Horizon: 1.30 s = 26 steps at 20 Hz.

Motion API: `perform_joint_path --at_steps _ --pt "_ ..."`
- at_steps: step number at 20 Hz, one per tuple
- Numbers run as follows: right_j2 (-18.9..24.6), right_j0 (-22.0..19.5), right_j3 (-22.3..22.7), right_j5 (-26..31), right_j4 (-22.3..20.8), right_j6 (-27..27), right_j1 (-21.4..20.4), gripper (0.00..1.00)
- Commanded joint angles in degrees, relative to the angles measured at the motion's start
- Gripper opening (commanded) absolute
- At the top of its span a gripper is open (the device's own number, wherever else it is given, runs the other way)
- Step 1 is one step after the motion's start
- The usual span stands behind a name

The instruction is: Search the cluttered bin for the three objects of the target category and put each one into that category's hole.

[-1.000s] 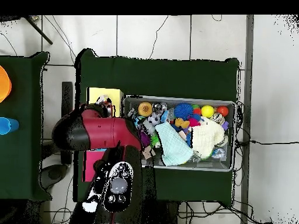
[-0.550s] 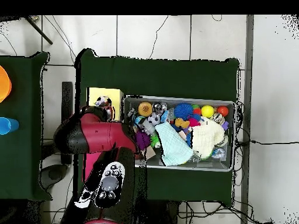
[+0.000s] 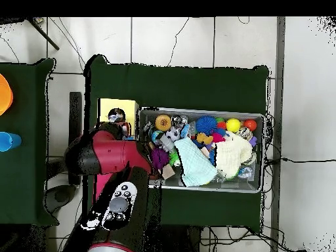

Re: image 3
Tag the light blue muslin cloth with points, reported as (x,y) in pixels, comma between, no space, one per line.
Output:
(195,162)

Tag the orange plastic object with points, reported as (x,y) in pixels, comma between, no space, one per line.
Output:
(5,94)

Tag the blue globe ball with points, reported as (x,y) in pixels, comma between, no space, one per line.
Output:
(156,135)

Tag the black flat panel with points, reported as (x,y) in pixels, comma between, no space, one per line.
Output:
(75,113)

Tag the wooden box with three holes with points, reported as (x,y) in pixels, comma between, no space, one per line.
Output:
(132,105)

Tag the shallow metal mesh bin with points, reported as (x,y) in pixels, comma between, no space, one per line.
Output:
(189,112)

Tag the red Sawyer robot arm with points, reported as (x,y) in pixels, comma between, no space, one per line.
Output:
(115,155)

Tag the orange smooth ball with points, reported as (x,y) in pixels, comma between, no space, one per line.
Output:
(250,125)

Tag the dark green table cloth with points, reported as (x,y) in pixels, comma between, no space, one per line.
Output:
(23,170)
(170,86)

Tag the yellow smooth ball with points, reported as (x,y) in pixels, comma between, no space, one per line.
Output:
(233,125)

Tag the cream muslin cloth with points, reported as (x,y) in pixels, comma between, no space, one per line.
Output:
(231,155)

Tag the multicoloured knotted cloth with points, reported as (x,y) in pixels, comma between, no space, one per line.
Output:
(116,116)

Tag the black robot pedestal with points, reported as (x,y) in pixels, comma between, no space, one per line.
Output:
(189,241)

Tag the grey round base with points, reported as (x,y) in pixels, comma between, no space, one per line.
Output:
(56,197)

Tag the black rod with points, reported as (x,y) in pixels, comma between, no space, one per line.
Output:
(44,35)

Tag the purple spiky ball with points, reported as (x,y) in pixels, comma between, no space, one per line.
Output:
(159,157)

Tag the blue plastic cup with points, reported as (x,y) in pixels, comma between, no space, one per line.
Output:
(9,141)

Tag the toy burger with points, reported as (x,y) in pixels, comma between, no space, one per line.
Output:
(163,122)

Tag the large blue spiky ball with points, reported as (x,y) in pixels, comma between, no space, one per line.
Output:
(206,125)

